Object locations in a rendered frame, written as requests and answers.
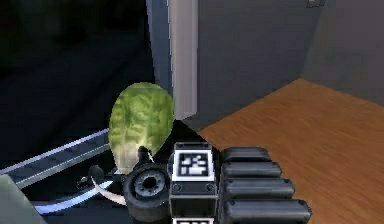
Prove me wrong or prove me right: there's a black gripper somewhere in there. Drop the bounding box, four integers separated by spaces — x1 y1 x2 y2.
87 145 173 224

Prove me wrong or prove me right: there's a green lettuce head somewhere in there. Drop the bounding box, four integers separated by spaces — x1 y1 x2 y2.
108 82 176 175

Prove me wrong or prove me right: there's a dark open fridge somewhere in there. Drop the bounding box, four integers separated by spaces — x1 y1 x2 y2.
0 0 198 224

